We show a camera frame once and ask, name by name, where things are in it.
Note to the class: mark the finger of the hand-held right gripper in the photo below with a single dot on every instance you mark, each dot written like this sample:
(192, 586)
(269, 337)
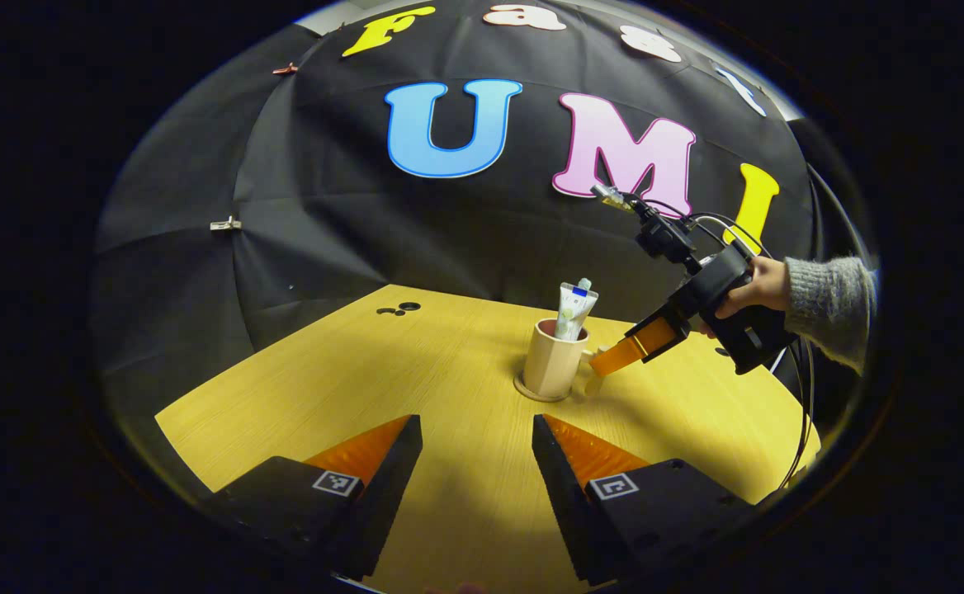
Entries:
(651, 338)

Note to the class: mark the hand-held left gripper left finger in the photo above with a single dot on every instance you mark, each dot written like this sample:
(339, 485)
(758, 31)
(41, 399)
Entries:
(387, 495)

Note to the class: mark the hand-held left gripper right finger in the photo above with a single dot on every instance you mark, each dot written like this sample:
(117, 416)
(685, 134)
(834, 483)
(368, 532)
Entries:
(564, 495)

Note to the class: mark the white toothpaste tube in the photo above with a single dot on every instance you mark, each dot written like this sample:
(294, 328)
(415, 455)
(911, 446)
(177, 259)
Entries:
(573, 313)

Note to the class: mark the round brown coaster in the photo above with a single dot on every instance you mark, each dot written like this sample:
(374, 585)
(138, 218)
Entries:
(531, 397)

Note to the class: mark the beige cup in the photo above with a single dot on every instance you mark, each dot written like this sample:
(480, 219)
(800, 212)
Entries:
(548, 363)

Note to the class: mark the wooden desktop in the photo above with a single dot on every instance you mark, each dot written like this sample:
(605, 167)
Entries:
(449, 371)

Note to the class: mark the small black desk grommet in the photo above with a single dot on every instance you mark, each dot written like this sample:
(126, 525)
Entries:
(408, 307)

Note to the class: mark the black backdrop cloth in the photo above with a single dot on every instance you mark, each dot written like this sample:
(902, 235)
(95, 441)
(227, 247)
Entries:
(366, 231)

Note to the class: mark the silver cloth clip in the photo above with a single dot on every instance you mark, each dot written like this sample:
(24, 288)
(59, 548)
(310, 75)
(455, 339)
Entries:
(224, 223)

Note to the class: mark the red cloth clip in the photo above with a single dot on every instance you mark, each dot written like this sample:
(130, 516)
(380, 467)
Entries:
(285, 69)

